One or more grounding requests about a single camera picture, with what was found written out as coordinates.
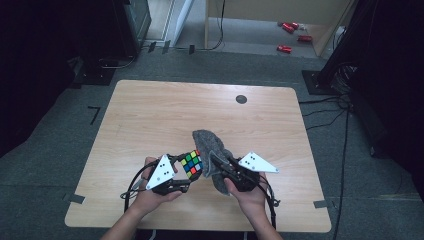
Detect person's left hand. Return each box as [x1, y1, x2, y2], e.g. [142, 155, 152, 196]
[129, 156, 184, 218]

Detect dark curtain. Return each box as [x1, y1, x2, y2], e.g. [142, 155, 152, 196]
[0, 0, 116, 159]
[318, 0, 424, 191]

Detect black looped floor cable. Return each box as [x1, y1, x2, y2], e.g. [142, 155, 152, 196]
[98, 54, 138, 70]

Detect coiled cable bundle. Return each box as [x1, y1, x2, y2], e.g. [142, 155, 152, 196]
[331, 64, 359, 96]

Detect left hand-held gripper cable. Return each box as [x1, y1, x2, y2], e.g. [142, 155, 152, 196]
[119, 159, 161, 213]

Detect multicoloured puzzle cube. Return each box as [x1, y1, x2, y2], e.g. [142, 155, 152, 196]
[179, 149, 204, 181]

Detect black cabinet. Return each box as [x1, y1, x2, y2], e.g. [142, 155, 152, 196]
[111, 0, 153, 59]

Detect black floor plate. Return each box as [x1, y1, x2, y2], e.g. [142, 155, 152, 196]
[71, 56, 116, 87]

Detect hand-held gripper cable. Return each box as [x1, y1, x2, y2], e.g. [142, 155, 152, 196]
[256, 174, 282, 229]
[119, 159, 161, 213]

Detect white panel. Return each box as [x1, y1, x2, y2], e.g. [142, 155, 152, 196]
[171, 0, 195, 48]

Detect person's dark clothing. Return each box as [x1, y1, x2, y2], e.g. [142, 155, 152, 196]
[133, 229, 259, 240]

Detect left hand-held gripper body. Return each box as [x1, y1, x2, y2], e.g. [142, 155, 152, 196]
[145, 153, 191, 197]

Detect black hanging cable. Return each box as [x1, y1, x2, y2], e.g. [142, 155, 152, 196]
[173, 0, 226, 52]

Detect grey cloth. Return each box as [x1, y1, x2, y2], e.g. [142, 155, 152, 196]
[192, 129, 234, 196]

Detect person's right hand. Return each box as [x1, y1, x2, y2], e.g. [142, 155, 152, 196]
[223, 173, 269, 220]

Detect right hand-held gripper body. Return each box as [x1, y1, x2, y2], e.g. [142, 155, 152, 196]
[229, 151, 280, 193]

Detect black stand base plate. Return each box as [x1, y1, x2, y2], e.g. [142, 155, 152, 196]
[301, 69, 338, 96]

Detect long black floor cable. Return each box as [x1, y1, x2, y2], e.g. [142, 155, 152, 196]
[332, 109, 351, 240]

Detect right hand-held gripper cable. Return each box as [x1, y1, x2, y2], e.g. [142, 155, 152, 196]
[256, 174, 282, 229]

